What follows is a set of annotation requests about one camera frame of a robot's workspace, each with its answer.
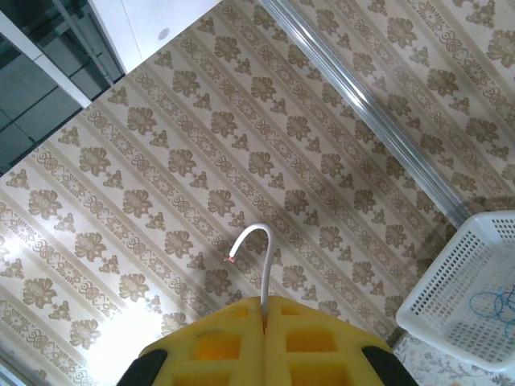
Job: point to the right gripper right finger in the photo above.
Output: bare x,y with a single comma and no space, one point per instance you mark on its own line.
346,362

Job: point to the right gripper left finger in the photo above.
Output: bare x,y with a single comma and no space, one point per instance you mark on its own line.
249,354

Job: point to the floral table mat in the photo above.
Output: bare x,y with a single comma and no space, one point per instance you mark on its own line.
442,370

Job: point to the white plastic basket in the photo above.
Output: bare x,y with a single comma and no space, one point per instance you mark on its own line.
462,281

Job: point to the dark glass window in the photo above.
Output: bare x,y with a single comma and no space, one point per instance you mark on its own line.
32,100

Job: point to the aluminium frame post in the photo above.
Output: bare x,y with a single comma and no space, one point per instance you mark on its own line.
362,100

